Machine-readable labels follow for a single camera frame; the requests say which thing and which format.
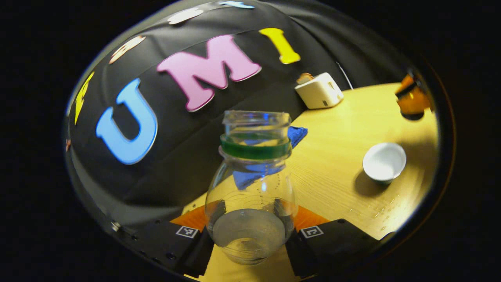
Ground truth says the blue folded towel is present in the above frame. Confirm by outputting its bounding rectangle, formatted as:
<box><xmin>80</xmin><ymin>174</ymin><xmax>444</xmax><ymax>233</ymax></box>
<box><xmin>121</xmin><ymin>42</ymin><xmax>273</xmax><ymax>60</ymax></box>
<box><xmin>288</xmin><ymin>126</ymin><xmax>308</xmax><ymax>149</ymax></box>

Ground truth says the white teacup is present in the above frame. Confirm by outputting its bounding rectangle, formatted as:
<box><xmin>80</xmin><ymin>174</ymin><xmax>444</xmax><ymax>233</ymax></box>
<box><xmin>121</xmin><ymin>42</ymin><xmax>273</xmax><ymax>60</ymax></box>
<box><xmin>362</xmin><ymin>142</ymin><xmax>407</xmax><ymax>185</ymax></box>

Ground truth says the black backdrop cloth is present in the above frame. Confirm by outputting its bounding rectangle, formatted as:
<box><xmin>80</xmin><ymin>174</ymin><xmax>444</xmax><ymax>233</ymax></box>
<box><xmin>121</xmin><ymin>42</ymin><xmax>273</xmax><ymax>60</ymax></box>
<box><xmin>65</xmin><ymin>0</ymin><xmax>411</xmax><ymax>235</ymax></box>

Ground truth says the clear plastic water bottle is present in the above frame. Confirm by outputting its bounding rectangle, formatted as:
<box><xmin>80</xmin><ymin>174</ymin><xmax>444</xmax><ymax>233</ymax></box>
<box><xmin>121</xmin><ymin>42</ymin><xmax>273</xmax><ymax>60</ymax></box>
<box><xmin>205</xmin><ymin>110</ymin><xmax>299</xmax><ymax>266</ymax></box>

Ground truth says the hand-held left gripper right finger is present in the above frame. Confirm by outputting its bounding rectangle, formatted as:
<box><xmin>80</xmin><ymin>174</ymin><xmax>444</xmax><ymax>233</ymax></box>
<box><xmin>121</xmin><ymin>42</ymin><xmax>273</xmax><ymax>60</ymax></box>
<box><xmin>285</xmin><ymin>206</ymin><xmax>396</xmax><ymax>280</ymax></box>

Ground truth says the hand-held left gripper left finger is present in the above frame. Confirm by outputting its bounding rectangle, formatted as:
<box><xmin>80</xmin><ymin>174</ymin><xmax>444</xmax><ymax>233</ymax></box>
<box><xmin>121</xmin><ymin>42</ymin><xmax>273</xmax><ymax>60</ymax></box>
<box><xmin>114</xmin><ymin>206</ymin><xmax>215</xmax><ymax>278</ymax></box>

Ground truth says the white toaster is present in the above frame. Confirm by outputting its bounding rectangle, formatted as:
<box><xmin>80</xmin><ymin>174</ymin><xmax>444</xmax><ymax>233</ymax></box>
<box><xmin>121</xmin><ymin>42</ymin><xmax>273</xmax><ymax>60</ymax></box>
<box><xmin>294</xmin><ymin>72</ymin><xmax>344</xmax><ymax>110</ymax></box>

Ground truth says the white toaster cable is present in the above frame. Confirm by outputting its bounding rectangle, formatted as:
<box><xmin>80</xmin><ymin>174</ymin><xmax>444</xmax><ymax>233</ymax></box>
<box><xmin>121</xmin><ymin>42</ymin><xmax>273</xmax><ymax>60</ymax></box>
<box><xmin>336</xmin><ymin>62</ymin><xmax>353</xmax><ymax>91</ymax></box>

